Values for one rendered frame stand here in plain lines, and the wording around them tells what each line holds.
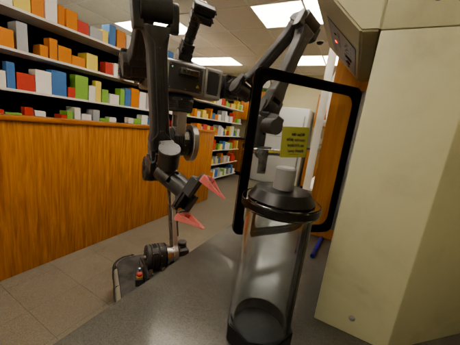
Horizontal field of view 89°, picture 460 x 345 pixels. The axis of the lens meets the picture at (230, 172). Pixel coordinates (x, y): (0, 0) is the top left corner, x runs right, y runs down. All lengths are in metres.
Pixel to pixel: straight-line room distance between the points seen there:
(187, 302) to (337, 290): 0.26
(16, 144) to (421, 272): 2.10
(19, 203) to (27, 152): 0.36
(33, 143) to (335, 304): 2.02
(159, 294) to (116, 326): 0.09
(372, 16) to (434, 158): 0.21
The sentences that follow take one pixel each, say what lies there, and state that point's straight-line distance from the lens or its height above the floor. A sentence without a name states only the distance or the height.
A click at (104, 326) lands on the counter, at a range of 0.46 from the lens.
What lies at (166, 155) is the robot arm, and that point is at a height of 1.16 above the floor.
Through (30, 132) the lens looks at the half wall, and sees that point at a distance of 2.11.
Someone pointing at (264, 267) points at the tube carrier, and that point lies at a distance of 0.33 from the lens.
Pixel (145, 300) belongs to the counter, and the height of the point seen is 0.94.
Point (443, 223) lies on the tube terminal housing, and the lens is 0.46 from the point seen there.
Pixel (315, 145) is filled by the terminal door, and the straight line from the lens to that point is 0.64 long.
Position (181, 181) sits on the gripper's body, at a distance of 0.64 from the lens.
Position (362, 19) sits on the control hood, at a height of 1.43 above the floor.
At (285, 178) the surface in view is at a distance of 0.31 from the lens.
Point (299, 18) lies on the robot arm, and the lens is 1.10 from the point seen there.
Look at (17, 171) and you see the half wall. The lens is 2.13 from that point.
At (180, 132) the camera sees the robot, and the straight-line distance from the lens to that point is 1.23.
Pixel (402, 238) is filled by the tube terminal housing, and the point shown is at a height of 1.13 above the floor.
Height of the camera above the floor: 1.26
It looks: 11 degrees down
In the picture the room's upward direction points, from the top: 7 degrees clockwise
